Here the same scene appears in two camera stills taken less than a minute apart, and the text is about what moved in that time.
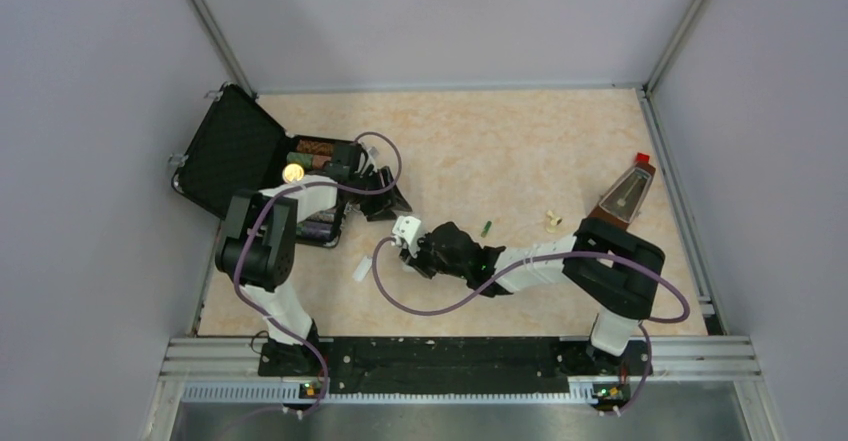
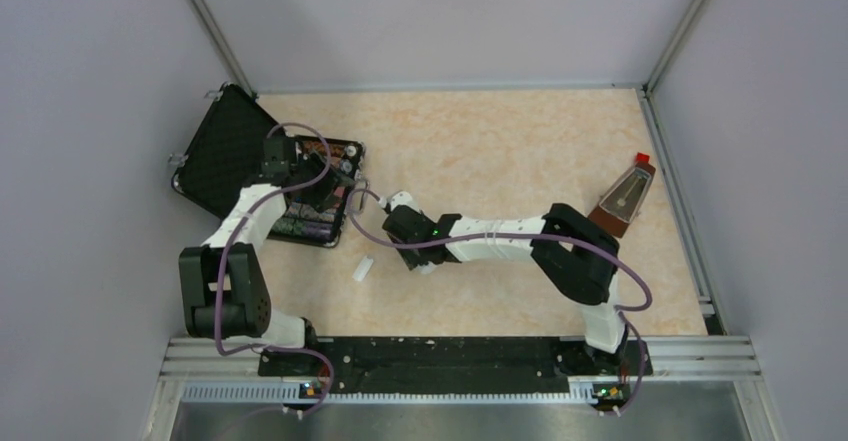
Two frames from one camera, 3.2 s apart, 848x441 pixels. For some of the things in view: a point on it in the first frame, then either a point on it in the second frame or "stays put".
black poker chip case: x=239 y=146 stays put
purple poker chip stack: x=318 y=226 stays put
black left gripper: x=380 y=209 to x=324 y=196
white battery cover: x=362 y=269 stays put
